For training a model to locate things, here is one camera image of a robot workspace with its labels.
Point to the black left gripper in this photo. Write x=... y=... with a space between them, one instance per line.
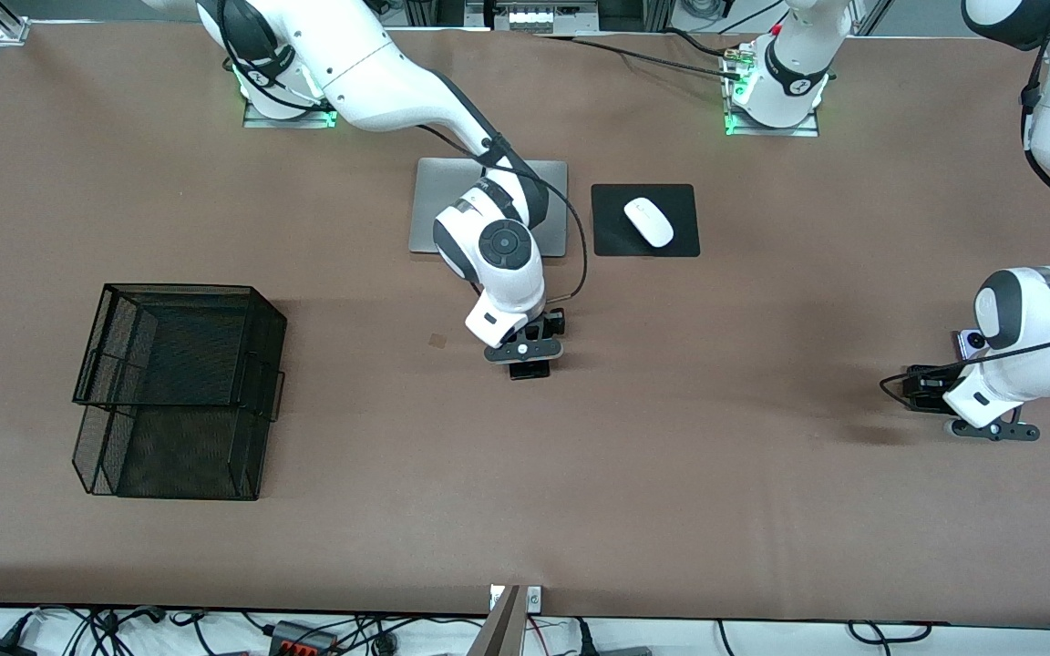
x=924 y=389

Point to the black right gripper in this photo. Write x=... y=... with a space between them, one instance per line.
x=550 y=324

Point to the black flip phone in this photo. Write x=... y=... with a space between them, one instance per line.
x=915 y=401

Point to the black slab smartphone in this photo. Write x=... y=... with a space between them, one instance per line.
x=530 y=371

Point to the lavender flip phone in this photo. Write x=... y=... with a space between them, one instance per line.
x=970 y=342

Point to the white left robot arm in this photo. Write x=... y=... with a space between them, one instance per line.
x=1026 y=374

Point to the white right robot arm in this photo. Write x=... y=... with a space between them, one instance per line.
x=507 y=273

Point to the black mouse pad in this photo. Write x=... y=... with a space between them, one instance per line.
x=612 y=237

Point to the white computer mouse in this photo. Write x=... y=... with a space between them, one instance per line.
x=649 y=221

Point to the silver closed laptop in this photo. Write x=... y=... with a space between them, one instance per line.
x=429 y=219

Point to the black mesh two-tier tray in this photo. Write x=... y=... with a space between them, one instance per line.
x=179 y=346

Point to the black power strip red switches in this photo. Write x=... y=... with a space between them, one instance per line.
x=302 y=642

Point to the white table edge bracket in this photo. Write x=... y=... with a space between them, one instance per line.
x=496 y=597
x=534 y=599

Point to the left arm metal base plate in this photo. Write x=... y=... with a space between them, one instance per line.
x=771 y=132

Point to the aluminium frame with connector block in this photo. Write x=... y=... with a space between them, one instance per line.
x=534 y=16

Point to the grey angled post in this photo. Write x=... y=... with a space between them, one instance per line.
x=499 y=633

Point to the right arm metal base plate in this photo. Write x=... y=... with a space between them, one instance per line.
x=293 y=122

